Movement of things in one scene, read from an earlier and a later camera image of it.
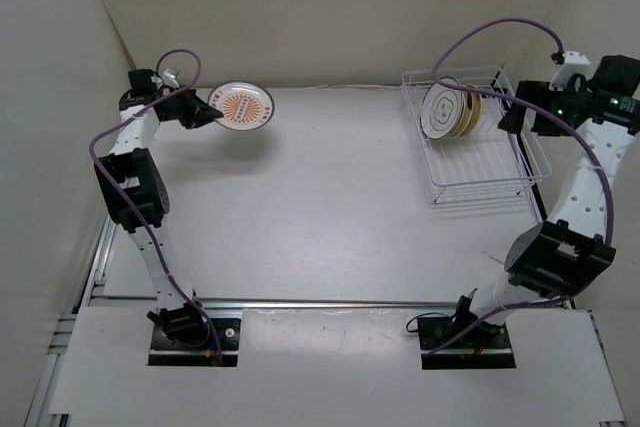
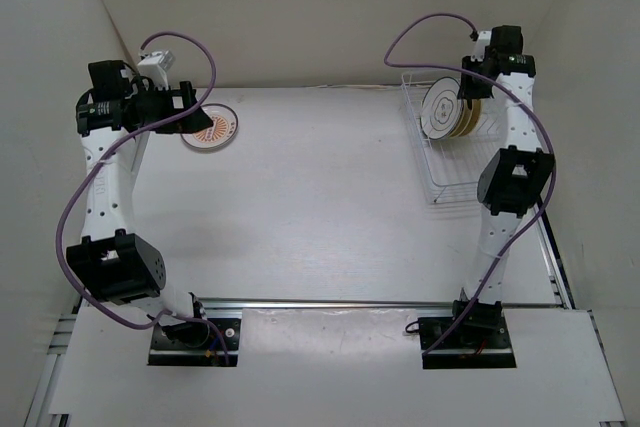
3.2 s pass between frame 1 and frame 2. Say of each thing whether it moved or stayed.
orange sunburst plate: moved
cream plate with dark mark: stayed
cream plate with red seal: stayed
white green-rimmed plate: stayed
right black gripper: moved
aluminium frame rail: stayed
